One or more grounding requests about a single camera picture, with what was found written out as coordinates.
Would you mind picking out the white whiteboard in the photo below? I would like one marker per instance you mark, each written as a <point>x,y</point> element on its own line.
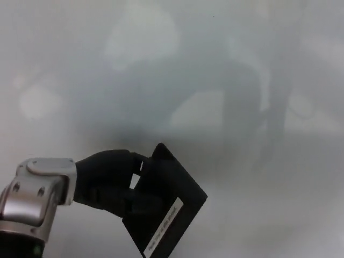
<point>188,67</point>

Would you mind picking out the black magnetic marker holder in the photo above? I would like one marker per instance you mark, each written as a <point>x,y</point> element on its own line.
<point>172,188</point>

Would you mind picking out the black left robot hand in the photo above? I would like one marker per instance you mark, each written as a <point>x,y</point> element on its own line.
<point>104,174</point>

